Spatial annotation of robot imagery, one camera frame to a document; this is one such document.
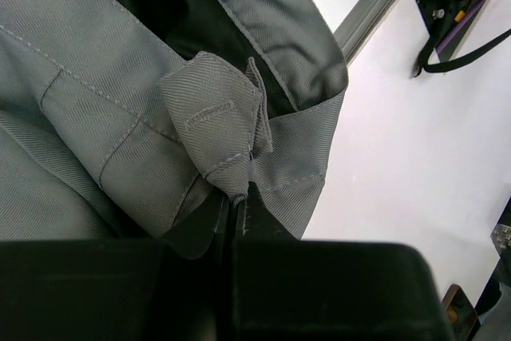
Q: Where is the white front cover board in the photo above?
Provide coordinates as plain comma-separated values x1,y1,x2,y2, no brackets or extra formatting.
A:
299,0,511,341

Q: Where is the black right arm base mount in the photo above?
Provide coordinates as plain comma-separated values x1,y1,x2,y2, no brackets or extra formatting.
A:
412,0,510,77

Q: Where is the grey pleated skirt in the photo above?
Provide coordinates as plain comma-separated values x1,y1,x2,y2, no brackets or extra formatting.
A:
1,0,348,240

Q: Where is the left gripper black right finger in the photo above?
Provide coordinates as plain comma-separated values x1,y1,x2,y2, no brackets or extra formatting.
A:
230,184,453,340

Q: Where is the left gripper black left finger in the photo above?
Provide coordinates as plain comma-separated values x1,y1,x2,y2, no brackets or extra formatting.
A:
1,191,231,340

